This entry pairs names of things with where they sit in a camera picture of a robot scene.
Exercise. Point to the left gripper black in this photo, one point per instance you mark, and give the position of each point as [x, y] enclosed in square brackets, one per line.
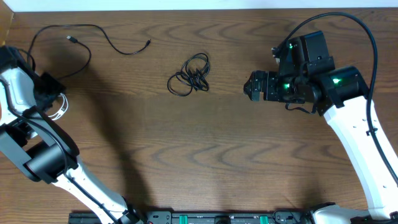
[58, 88]

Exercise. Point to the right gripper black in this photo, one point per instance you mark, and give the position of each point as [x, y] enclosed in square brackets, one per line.
[270, 78]

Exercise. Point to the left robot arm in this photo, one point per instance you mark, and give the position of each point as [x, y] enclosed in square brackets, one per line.
[41, 149]

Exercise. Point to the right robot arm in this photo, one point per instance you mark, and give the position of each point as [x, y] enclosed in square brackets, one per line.
[307, 74]

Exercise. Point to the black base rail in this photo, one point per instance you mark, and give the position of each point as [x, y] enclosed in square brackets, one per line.
[280, 216]

